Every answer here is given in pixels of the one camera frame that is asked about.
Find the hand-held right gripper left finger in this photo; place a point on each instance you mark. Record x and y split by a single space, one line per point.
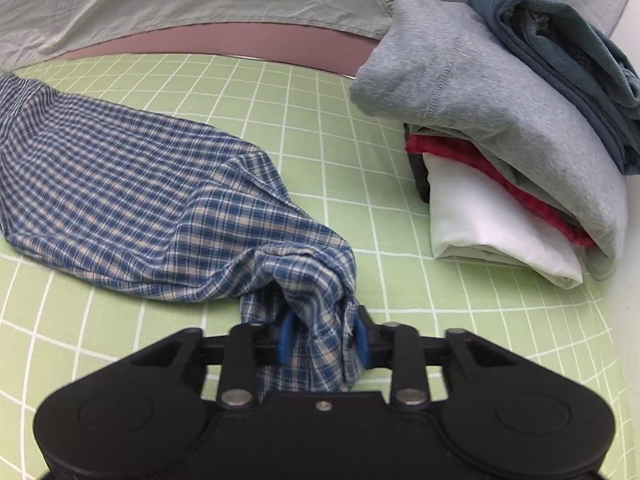
286 345

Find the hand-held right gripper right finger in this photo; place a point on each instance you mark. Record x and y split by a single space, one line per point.
361 345

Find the blue plaid shirt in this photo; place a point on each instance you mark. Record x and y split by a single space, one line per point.
125 185

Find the white folded garment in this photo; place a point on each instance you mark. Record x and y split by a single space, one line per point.
475 225

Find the green checked mat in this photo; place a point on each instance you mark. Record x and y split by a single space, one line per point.
350 170

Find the black folded garment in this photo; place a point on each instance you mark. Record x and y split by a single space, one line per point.
419 175

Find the red folded garment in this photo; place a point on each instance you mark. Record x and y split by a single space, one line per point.
450 147

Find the grey folded sweatshirt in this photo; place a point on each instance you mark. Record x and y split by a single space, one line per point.
475 85

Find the pink board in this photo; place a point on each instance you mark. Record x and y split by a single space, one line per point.
225 40

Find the blue folded garment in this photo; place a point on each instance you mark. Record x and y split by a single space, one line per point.
575 60

